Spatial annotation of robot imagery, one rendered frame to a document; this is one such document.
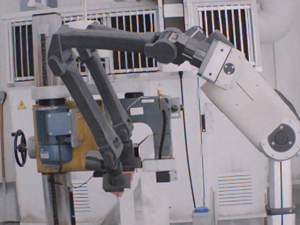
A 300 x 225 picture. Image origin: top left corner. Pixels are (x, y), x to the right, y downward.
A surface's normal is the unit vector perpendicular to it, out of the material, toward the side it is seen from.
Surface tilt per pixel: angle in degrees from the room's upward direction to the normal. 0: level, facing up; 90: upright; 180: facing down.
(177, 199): 91
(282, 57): 90
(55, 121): 90
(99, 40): 114
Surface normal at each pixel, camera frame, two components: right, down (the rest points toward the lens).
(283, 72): -0.11, 0.06
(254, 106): 0.29, 0.45
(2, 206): -0.11, -0.18
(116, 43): -0.33, 0.48
